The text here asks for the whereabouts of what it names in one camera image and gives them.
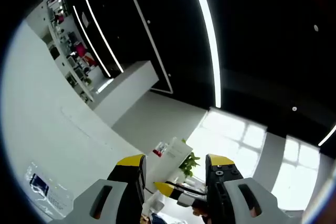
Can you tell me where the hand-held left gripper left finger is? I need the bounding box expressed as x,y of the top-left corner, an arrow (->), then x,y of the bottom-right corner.
62,154 -> 148,224

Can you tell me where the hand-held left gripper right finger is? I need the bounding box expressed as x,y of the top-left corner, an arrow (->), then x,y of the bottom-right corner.
205,153 -> 292,224

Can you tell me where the white skincare tube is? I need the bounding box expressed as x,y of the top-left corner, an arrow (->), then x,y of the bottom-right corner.
153,136 -> 194,168

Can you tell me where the clear skincare sachet blue label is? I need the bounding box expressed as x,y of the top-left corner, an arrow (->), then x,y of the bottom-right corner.
25,161 -> 76,218

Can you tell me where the white plant pot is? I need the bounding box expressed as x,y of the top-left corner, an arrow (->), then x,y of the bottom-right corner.
172,170 -> 188,184

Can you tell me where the green potted plant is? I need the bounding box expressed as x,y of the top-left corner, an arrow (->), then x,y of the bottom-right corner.
179,138 -> 202,179

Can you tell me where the white office desk row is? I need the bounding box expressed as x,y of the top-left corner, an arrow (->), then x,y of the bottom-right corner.
47,0 -> 95,104

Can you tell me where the long curved ceiling light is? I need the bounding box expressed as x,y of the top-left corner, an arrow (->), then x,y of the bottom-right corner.
187,0 -> 223,109

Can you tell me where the row of ceiling light strips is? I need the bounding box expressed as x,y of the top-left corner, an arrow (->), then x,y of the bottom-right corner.
65,0 -> 124,78

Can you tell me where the red blue wall screen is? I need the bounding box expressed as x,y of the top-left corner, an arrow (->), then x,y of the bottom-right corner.
75,43 -> 98,67

